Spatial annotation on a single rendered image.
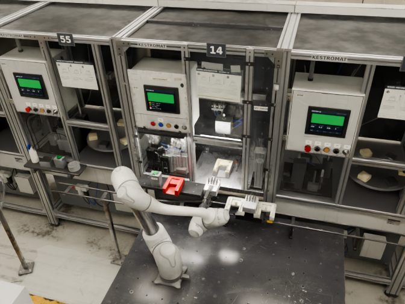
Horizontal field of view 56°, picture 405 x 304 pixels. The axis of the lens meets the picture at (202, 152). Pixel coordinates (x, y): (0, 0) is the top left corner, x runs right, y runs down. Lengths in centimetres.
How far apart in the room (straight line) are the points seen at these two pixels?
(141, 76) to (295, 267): 168
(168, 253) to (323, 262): 109
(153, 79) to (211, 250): 128
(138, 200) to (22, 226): 245
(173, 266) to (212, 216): 43
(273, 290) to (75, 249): 207
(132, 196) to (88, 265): 179
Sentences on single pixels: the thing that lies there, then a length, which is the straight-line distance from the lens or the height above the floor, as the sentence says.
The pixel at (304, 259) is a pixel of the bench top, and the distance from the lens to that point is 284.
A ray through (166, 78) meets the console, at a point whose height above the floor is 179.
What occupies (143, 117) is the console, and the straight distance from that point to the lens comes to 280.
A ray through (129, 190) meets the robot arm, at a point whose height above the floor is 151.
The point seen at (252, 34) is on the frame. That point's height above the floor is 201.
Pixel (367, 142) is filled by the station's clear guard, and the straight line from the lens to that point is 264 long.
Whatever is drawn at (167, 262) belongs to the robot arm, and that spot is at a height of 90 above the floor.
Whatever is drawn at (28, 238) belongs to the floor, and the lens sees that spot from 426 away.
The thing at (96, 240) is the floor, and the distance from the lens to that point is 398.
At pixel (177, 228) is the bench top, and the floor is 68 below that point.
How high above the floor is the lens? 286
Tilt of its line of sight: 36 degrees down
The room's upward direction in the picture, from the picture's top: 2 degrees counter-clockwise
